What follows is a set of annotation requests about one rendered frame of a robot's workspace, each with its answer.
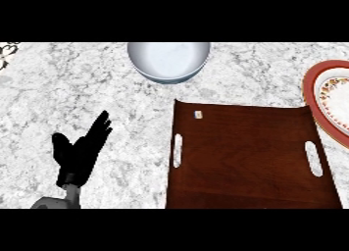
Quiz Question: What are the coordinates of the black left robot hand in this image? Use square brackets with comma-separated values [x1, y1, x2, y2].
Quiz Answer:
[50, 110, 113, 188]

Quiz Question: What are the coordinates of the dark brown wooden tray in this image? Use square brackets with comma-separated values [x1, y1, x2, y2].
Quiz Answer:
[165, 98, 344, 210]

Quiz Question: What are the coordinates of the red rimmed floral plate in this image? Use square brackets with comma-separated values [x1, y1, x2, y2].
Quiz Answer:
[301, 59, 349, 154]

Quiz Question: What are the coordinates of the black and white patterned tile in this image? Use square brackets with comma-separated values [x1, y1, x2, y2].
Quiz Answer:
[0, 42, 22, 84]

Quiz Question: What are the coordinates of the white bowl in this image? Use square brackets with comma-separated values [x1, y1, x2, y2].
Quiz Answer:
[125, 42, 213, 85]

